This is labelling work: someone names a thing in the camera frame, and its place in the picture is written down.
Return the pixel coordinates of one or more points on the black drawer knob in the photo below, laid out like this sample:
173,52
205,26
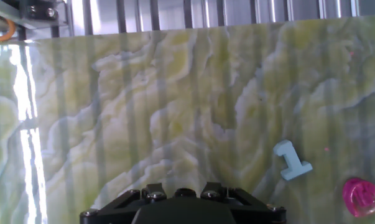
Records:
185,193

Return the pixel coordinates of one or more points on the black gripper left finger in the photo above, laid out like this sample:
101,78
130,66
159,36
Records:
125,202

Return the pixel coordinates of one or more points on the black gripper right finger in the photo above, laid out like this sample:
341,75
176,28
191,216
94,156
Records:
246,202

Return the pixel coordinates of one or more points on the green marble pattern mat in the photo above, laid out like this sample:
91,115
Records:
174,109

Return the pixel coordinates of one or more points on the pink translucent plastic block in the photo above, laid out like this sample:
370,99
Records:
362,197

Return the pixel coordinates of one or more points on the aluminium frame beam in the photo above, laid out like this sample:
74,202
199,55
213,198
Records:
38,12

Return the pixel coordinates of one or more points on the light blue number one block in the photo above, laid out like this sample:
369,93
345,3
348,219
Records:
290,158

